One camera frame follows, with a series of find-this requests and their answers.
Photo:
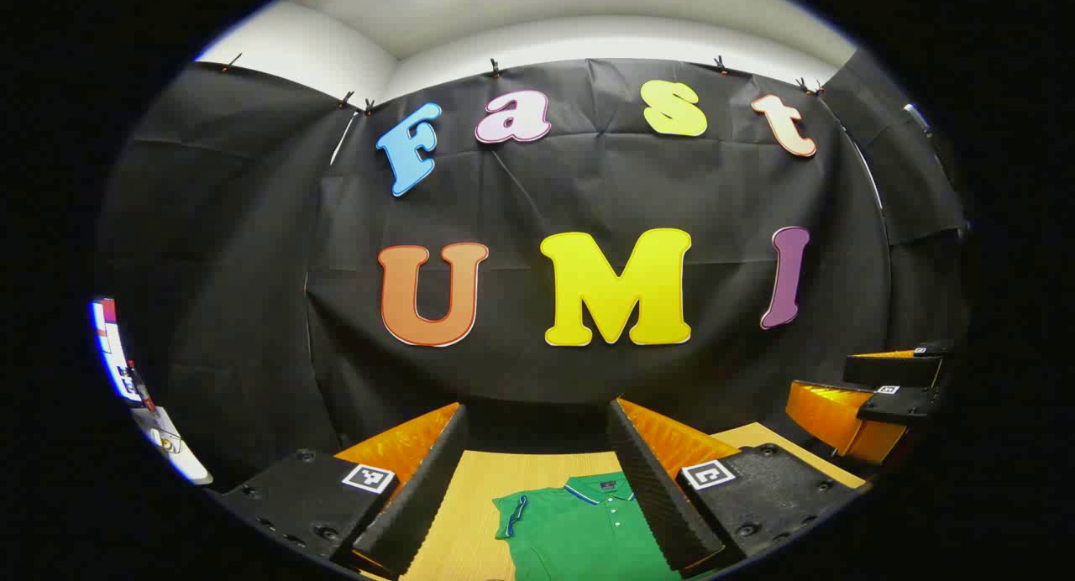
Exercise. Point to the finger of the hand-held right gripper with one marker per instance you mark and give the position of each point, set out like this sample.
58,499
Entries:
899,405
890,371

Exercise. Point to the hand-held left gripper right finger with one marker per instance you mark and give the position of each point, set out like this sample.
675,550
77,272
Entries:
647,489

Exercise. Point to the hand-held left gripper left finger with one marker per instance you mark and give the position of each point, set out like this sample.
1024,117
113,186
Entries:
428,489

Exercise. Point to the green T-shirt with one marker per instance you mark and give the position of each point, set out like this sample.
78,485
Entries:
579,531

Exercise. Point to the shiny metal stand pole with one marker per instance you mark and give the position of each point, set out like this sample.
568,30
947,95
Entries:
918,117

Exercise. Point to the black backdrop cloth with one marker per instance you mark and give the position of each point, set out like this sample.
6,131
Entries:
588,186

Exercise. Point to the row of small backdrop clips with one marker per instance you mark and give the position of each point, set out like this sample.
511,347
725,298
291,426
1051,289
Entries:
495,67

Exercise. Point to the white backdrop frame pole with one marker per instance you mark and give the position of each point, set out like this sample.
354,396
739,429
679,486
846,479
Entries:
344,138
869,175

